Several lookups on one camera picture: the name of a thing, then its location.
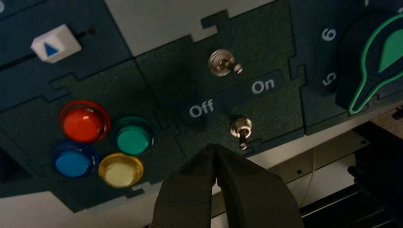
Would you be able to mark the beige mounting plate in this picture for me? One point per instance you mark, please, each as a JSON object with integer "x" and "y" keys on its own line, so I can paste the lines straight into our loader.
{"x": 330, "y": 151}

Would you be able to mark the red round push button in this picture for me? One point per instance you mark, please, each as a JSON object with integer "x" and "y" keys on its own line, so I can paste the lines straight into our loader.
{"x": 83, "y": 122}

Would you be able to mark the yellow round push button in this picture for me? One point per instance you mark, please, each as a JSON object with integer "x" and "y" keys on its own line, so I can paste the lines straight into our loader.
{"x": 121, "y": 171}

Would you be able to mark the white slider knob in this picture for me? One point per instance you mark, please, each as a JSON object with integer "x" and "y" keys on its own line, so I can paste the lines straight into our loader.
{"x": 55, "y": 44}

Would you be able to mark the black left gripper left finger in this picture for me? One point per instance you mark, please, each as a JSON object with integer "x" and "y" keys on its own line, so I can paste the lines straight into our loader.
{"x": 189, "y": 195}

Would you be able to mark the dark teal grey task box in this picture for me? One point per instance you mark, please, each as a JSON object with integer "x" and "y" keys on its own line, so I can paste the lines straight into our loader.
{"x": 176, "y": 72}

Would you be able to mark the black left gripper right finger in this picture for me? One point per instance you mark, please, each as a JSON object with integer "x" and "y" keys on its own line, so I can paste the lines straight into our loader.
{"x": 255, "y": 201}

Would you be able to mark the silver metal toggle switch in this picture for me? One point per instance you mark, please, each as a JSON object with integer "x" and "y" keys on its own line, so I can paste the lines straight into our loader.
{"x": 222, "y": 63}
{"x": 240, "y": 128}

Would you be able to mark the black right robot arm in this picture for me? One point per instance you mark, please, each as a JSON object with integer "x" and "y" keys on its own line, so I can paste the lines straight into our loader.
{"x": 377, "y": 163}

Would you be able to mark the blue round push button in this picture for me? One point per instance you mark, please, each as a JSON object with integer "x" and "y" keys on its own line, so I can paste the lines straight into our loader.
{"x": 74, "y": 160}

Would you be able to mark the black metal frame rail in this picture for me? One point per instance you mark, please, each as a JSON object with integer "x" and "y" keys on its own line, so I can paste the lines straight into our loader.
{"x": 346, "y": 214}

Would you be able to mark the green round push button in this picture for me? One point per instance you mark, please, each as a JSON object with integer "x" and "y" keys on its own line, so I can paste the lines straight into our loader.
{"x": 133, "y": 138}

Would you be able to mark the black green rotary knob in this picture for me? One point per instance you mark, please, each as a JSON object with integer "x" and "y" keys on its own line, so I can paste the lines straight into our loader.
{"x": 362, "y": 63}

